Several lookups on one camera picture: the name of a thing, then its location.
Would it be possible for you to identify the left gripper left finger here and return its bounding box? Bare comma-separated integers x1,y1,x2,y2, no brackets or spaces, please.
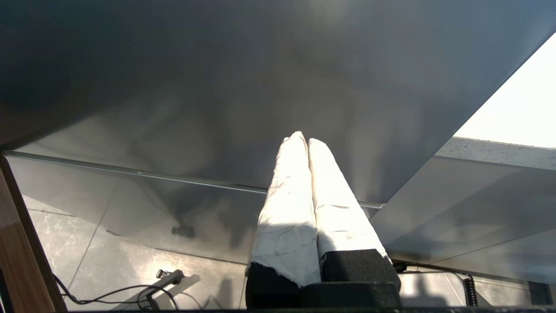
245,131,322,309

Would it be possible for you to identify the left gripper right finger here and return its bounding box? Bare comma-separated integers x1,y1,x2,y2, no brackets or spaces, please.
308,138,402,291

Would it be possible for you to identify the grey appliance front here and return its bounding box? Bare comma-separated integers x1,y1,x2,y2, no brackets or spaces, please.
0,0,556,266

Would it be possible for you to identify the dark rectangular vent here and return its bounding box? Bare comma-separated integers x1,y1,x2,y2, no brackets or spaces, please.
528,280,553,306

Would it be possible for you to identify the white tall cabinet panel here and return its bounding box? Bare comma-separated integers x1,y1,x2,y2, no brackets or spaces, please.
454,33,556,148

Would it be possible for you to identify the brown wooden panel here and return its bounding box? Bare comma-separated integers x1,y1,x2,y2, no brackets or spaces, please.
0,154,68,313

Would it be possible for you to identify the grey metal floor bracket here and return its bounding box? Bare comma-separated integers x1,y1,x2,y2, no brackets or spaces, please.
146,269,185,310

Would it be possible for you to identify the coiled black cable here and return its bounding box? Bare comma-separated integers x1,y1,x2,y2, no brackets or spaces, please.
392,261,479,307

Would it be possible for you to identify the thin black floor cable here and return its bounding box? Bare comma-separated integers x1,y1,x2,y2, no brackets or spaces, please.
51,273,179,310

